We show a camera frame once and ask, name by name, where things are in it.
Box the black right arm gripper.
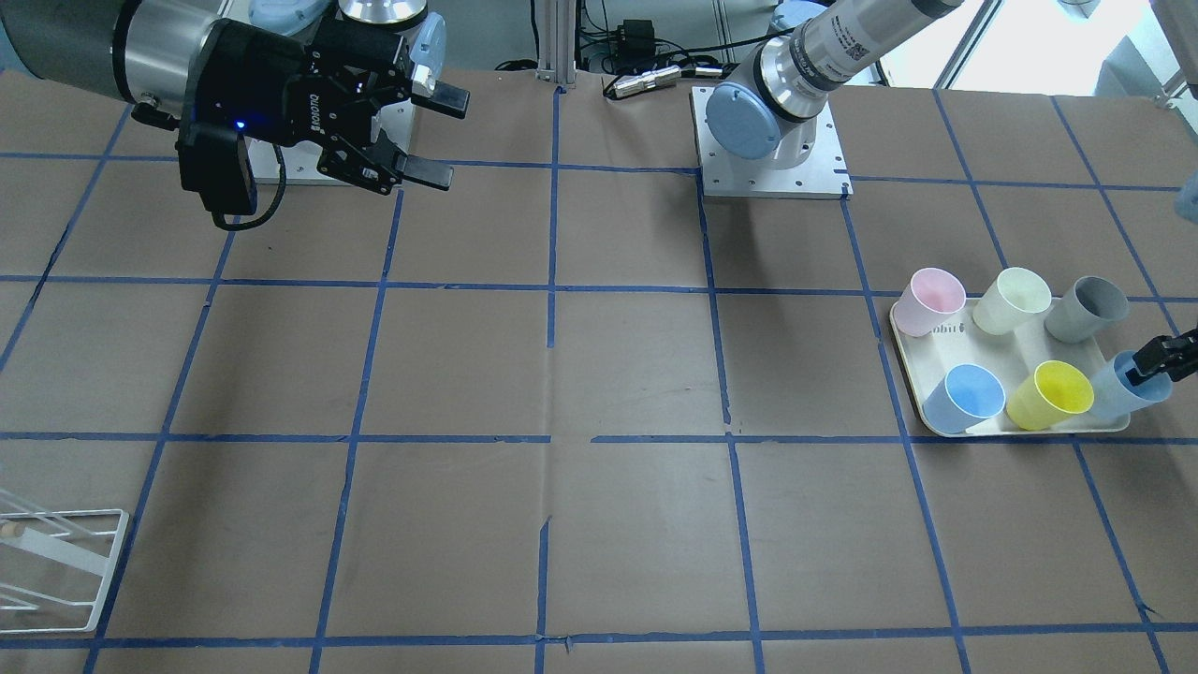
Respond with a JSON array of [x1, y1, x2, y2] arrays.
[[183, 17, 470, 192]]

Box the light blue plastic cup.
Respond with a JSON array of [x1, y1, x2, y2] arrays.
[[1089, 350, 1174, 419]]

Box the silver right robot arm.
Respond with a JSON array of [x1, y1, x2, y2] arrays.
[[4, 1, 468, 214]]

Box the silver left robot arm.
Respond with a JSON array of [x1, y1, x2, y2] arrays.
[[707, 1, 961, 160]]

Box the grey plastic cup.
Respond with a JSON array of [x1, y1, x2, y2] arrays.
[[1043, 274, 1130, 344]]

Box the yellow plastic cup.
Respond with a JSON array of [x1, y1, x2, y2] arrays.
[[1005, 359, 1095, 432]]

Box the light green plastic cup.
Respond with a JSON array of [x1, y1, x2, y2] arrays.
[[972, 266, 1053, 334]]

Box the pink plastic cup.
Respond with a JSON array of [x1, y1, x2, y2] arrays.
[[893, 268, 968, 338]]

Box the cream serving tray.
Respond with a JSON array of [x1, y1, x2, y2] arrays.
[[887, 298, 1132, 439]]

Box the black power adapter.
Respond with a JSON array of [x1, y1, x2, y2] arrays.
[[615, 19, 657, 56]]

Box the aluminium frame post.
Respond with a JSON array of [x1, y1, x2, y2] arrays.
[[533, 0, 580, 91]]

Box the silver cable connector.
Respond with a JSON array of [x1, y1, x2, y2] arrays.
[[603, 65, 685, 101]]

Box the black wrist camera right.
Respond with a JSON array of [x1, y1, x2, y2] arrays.
[[176, 123, 258, 215]]

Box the black braided cable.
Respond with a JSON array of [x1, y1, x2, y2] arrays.
[[212, 178, 288, 232]]

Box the white wire cup rack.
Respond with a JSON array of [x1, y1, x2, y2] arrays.
[[1, 490, 131, 637]]

